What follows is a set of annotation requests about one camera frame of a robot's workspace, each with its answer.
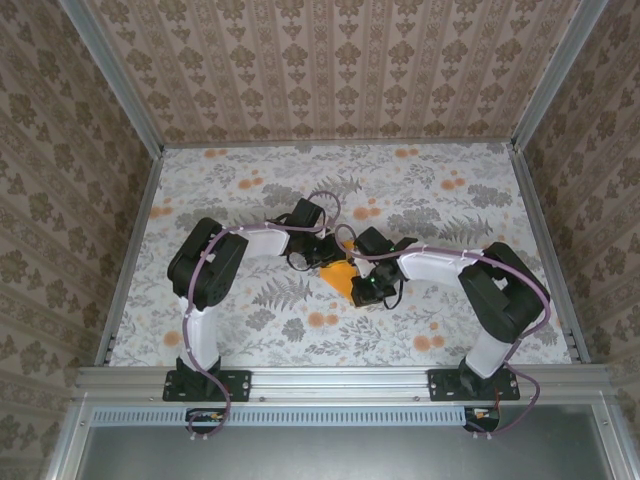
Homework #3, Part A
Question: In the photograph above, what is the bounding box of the orange cloth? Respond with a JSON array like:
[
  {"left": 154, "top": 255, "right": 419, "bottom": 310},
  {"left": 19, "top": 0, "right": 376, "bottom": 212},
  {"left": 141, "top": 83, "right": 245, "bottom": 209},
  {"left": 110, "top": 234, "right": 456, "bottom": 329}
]
[{"left": 319, "top": 238, "right": 362, "bottom": 307}]

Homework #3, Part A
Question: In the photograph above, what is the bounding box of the grey metal sheet panel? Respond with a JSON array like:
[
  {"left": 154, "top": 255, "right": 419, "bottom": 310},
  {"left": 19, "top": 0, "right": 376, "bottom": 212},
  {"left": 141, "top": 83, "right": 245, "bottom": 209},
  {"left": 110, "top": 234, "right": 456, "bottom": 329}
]
[{"left": 74, "top": 404, "right": 619, "bottom": 480}]

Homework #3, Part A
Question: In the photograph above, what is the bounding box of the floral printed table cover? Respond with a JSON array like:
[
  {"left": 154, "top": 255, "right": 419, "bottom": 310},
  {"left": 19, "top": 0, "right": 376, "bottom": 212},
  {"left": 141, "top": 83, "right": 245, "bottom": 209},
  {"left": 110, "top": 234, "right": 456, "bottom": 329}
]
[{"left": 107, "top": 142, "right": 574, "bottom": 367}]

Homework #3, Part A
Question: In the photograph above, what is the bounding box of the small controller board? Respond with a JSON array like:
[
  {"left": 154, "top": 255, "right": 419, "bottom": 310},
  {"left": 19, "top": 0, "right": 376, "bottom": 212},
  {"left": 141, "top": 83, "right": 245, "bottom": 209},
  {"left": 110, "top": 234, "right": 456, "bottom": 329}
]
[
  {"left": 463, "top": 405, "right": 501, "bottom": 432},
  {"left": 185, "top": 407, "right": 227, "bottom": 435}
]

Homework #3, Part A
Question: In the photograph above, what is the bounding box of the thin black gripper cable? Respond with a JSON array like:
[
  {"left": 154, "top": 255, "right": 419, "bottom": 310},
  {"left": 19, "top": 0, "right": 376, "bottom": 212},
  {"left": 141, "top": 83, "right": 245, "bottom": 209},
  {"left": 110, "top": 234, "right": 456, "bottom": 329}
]
[
  {"left": 382, "top": 279, "right": 405, "bottom": 309},
  {"left": 285, "top": 252, "right": 314, "bottom": 274}
]

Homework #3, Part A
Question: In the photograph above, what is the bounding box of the long aluminium base rail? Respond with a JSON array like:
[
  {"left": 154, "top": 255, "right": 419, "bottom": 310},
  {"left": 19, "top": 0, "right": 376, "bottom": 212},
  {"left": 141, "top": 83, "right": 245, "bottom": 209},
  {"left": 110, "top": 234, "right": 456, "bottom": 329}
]
[{"left": 72, "top": 363, "right": 615, "bottom": 404}]

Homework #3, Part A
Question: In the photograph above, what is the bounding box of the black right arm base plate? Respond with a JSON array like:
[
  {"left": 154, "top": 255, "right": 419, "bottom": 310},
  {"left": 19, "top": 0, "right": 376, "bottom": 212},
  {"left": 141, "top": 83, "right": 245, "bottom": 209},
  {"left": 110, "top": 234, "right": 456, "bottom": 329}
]
[{"left": 428, "top": 368, "right": 521, "bottom": 402}]

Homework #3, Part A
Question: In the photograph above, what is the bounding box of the slotted grey cable duct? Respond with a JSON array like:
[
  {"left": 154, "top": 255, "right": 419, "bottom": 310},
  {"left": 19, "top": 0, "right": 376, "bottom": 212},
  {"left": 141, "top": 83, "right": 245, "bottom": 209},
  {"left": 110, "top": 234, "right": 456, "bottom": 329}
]
[{"left": 91, "top": 405, "right": 501, "bottom": 427}]

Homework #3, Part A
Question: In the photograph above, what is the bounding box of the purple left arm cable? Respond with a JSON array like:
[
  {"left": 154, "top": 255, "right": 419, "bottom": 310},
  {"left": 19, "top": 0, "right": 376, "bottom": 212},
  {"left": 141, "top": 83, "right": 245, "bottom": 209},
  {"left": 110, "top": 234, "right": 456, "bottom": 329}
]
[{"left": 182, "top": 191, "right": 344, "bottom": 437}]

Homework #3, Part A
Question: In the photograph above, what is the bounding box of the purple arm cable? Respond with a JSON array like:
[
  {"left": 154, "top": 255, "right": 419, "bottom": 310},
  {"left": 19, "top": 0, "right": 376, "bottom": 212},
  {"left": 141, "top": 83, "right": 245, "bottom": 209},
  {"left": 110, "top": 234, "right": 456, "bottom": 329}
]
[
  {"left": 334, "top": 223, "right": 552, "bottom": 437},
  {"left": 182, "top": 191, "right": 344, "bottom": 437}
]

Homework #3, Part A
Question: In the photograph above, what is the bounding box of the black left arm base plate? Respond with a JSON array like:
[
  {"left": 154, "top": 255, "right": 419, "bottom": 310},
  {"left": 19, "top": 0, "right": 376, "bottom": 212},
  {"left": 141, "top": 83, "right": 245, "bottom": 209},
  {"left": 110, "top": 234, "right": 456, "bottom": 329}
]
[{"left": 162, "top": 368, "right": 252, "bottom": 402}]

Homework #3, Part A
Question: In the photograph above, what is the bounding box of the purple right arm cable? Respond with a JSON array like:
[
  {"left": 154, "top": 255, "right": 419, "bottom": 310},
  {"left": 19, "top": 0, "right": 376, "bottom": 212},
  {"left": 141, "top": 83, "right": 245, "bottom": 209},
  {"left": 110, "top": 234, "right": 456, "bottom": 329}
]
[{"left": 334, "top": 223, "right": 552, "bottom": 437}]

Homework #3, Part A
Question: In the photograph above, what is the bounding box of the aluminium side rail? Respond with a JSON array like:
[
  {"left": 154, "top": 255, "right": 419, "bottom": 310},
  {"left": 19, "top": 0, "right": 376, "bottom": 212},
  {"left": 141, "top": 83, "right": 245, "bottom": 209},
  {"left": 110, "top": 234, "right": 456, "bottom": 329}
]
[
  {"left": 508, "top": 143, "right": 592, "bottom": 365},
  {"left": 93, "top": 144, "right": 165, "bottom": 367}
]

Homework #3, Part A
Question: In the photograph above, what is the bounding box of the aluminium corner post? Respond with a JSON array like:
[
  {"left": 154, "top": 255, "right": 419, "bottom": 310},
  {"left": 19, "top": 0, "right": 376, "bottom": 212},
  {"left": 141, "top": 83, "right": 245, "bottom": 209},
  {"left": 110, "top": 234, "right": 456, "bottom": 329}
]
[
  {"left": 510, "top": 0, "right": 612, "bottom": 149},
  {"left": 57, "top": 0, "right": 165, "bottom": 154}
]

